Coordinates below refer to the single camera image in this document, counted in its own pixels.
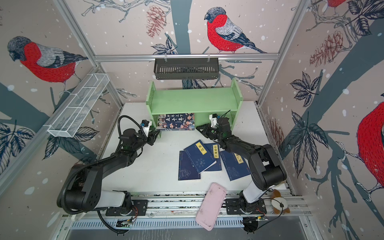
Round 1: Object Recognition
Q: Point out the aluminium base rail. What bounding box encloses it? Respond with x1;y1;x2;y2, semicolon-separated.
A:
61;191;314;230

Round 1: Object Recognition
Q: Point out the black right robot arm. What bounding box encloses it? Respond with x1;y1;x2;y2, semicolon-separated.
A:
196;117;287;214

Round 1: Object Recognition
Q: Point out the small plush toy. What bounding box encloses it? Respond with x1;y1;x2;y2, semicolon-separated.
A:
271;189;291;215

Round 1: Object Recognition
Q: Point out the dark blue bottom book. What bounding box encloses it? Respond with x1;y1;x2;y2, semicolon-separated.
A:
178;151;201;181

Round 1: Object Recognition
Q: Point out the white wire mesh basket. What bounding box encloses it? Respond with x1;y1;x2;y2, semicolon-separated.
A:
48;73;110;138

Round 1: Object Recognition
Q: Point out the blue book yellow label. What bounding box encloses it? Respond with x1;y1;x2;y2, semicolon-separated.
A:
184;140;217;174

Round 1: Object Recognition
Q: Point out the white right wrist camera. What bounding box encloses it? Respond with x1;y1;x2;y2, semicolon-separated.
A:
209;114;219;128

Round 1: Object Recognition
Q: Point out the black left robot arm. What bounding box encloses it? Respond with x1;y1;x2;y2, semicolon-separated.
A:
57;115;160;215

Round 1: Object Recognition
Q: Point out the green wooden shelf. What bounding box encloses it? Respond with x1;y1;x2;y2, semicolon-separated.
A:
146;80;244;129

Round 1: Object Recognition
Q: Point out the black hanging basket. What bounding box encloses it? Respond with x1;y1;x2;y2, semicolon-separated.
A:
154;58;219;80

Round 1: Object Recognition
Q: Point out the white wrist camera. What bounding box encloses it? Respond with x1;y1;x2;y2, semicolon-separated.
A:
209;114;219;128
141;120;152;137

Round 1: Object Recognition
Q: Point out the colourful illustrated thick book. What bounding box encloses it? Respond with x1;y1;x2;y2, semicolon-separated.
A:
155;113;195;131

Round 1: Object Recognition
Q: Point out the blue book under stack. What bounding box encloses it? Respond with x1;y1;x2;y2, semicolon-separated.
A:
205;143;222;172

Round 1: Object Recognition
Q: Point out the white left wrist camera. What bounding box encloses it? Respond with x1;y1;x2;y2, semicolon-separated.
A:
141;120;152;137

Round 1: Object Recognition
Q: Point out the blue book right side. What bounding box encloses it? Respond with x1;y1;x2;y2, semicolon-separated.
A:
220;151;251;181

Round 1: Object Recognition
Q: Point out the pink plastic tray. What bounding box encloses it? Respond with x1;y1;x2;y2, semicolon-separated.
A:
196;183;227;231

